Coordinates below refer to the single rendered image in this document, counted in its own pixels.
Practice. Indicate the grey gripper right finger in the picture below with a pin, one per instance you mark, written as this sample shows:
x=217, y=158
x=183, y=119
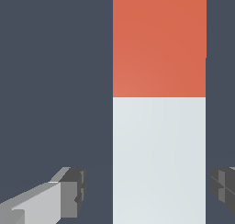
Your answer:
x=226, y=184

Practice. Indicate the orange and white peg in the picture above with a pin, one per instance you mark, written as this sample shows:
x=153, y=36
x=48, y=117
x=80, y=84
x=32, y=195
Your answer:
x=159, y=111

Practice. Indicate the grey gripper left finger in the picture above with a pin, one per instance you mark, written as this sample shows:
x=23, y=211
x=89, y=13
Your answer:
x=46, y=200

